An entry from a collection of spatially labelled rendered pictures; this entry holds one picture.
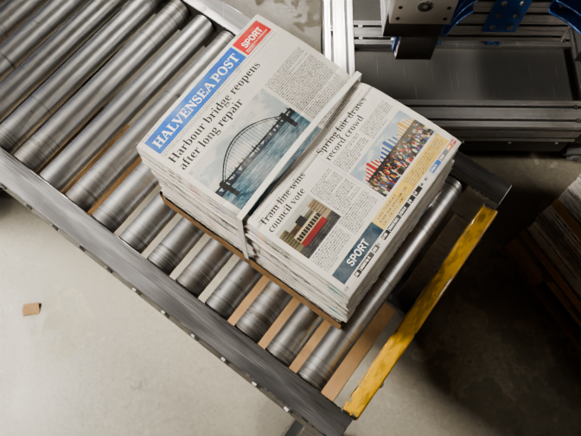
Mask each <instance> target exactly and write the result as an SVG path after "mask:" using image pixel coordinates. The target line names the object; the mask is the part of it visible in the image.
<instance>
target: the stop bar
mask: <svg viewBox="0 0 581 436"><path fill-rule="evenodd" d="M497 214H498V212H497V210H495V209H494V208H492V207H490V206H489V205H488V204H486V203H484V204H483V205H482V206H481V207H480V208H479V210H478V211H477V212H476V214H475V216H474V217H473V219H472V220H471V222H470V223H469V225H468V226H467V227H466V228H465V230H464V231H463V233H462V234H461V236H460V237H459V239H458V240H457V242H456V244H455V245H454V246H453V248H452V249H451V250H450V252H449V253H448V255H447V256H446V257H445V259H444V261H443V262H442V264H441V265H440V267H439V268H438V269H437V270H436V272H435V273H434V275H433V276H432V278H431V279H430V281H429V282H428V284H427V285H426V287H425V288H424V290H423V291H422V292H421V293H420V295H419V296H418V298H417V300H416V301H415V302H414V304H413V305H412V307H411V309H410V310H409V311H408V312H407V313H406V315H405V317H404V318H403V320H402V321H401V323H400V324H399V326H398V327H397V329H396V330H395V331H394V333H393V334H392V335H391V337H390V338H389V340H388V341H387V343H386V345H385V346H384V347H383V349H382V350H381V352H380V353H379V354H378V356H377V357H376V358H375V360H374V361H373V363H372V365H371V366H370V368H369V369H368V370H367V372H366V374H364V376H363V377H362V379H361V380H360V382H359V383H358V385H357V386H356V388H355V389H354V391H353V392H352V394H351V395H350V396H349V397H348V399H347V401H346V402H345V403H344V405H343V406H342V408H341V410H342V412H343V413H345V414H346V415H347V416H348V417H349V418H351V419H352V420H358V419H359V418H360V416H361V414H362V413H363V411H364V410H365V408H366V407H367V405H368V404H369V402H370V401H371V400H372V399H373V397H374V395H375V394H376V392H377V391H378V389H379V388H382V387H383V385H384V383H383V381H384V380H385V379H386V378H387V376H388V375H389V373H390V372H391V370H392V369H393V367H394V365H395V364H396V362H397V361H398V360H399V358H400V357H401V356H402V354H403V353H404V351H405V349H406V348H407V346H408V345H409V343H410V342H411V340H412V339H413V338H414V336H415V335H416V333H417V332H418V330H419V329H420V327H421V326H422V324H423V323H424V321H425V320H426V319H427V317H428V316H429V314H430V313H431V311H432V309H433V308H434V307H435V305H436V304H437V302H438V300H439V299H440V298H441V297H442V295H443V294H444V292H445V290H446V289H447V287H448V286H449V284H450V283H451V281H452V280H453V279H454V278H455V276H456V275H457V273H458V271H459V270H460V268H461V267H462V265H463V263H464V262H465V260H466V259H467V258H468V257H469V255H470V254H471V252H472V251H473V249H474V248H475V246H476V244H477V245H478V244H479V243H480V242H481V238H482V236H483V235H484V233H485V232H486V230H487V229H488V227H489V225H490V224H491V222H492V221H493V219H494V218H495V217H496V215H497Z"/></svg>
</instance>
